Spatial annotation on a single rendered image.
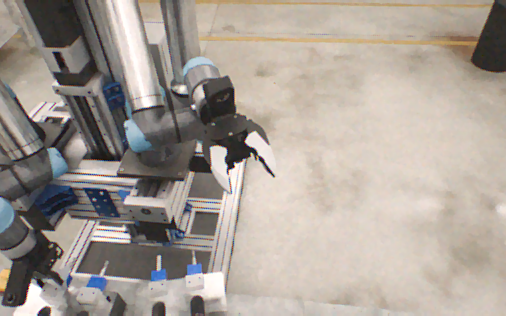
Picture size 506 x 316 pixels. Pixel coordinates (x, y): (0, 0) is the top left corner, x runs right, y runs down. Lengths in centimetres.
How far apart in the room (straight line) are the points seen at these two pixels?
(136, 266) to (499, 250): 211
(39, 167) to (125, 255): 109
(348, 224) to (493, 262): 85
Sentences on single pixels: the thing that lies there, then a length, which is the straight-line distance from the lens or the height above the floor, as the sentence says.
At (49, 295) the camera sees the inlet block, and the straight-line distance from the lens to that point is 114.
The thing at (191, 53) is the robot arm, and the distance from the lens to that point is 96.
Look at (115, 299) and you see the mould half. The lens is 109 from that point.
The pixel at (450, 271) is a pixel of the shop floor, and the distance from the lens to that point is 233.
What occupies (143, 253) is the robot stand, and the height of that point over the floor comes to 21.
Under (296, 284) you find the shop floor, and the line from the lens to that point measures 202.
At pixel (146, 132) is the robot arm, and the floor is 136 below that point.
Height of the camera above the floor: 183
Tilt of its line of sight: 46 degrees down
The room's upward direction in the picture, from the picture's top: straight up
